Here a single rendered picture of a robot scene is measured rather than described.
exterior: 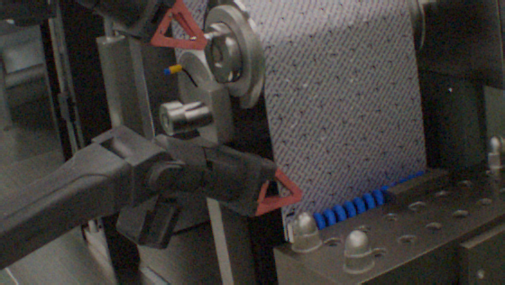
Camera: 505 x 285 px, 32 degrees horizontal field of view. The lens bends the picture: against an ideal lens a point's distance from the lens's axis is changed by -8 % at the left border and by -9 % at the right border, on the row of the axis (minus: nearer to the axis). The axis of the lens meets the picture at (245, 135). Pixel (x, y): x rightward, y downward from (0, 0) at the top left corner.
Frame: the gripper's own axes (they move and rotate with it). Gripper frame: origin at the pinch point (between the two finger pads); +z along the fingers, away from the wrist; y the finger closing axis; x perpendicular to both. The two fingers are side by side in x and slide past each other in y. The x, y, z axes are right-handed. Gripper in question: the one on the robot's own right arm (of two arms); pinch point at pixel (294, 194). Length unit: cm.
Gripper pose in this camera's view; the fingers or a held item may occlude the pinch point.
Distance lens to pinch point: 115.7
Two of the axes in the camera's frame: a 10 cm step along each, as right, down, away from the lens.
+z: 8.2, 2.4, 5.2
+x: 3.0, -9.5, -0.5
